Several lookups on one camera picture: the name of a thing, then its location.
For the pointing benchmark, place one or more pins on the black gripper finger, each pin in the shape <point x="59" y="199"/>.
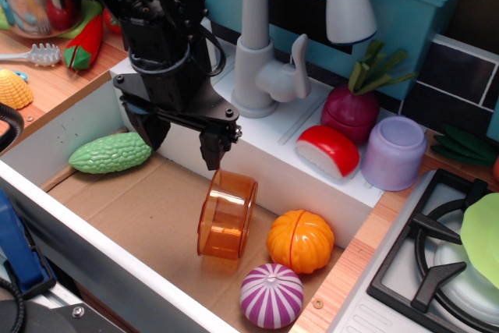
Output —
<point x="148" y="125"/>
<point x="213" y="147"/>

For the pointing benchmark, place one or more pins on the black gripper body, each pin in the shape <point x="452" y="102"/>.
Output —
<point x="178" y="87"/>

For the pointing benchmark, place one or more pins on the orange transparent plastic pot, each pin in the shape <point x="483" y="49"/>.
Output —
<point x="224" y="224"/>

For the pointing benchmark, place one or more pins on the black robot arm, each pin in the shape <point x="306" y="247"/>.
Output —
<point x="166" y="25"/>

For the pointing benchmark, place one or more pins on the shiny metal pot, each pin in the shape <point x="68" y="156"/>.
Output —
<point x="41" y="18"/>

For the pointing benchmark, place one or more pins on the white toy sink basin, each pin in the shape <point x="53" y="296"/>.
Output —
<point x="69" y="105"/>

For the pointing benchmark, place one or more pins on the green toy bitter gourd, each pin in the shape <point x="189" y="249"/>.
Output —
<point x="114" y="153"/>

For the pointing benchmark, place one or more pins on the brown cardboard sheet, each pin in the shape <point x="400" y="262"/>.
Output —
<point x="152" y="211"/>

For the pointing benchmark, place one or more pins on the red toy chili pepper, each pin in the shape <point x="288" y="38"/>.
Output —
<point x="81" y="52"/>

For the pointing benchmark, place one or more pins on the red white toy slice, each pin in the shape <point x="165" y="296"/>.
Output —
<point x="328" y="149"/>

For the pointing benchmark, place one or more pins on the white pasta spoon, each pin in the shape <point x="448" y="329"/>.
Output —
<point x="40" y="54"/>

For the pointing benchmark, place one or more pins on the orange toy pumpkin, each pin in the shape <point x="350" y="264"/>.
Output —
<point x="300" y="240"/>

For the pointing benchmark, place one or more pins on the dark red toy radish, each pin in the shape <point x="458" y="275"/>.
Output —
<point x="353" y="108"/>

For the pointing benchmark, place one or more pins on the yellow toy corn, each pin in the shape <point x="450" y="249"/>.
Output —
<point x="15" y="92"/>

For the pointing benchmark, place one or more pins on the purple white toy onion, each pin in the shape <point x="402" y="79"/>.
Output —
<point x="271" y="296"/>

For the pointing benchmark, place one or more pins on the lilac plastic cup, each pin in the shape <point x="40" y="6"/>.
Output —
<point x="394" y="153"/>

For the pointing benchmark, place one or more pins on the blue clamp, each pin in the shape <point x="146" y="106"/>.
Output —
<point x="26" y="265"/>

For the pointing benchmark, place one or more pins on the dark green felt leaves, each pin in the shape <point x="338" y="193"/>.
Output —
<point x="459" y="145"/>

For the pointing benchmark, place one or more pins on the black stove grate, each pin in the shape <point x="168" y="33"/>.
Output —
<point x="426" y="276"/>

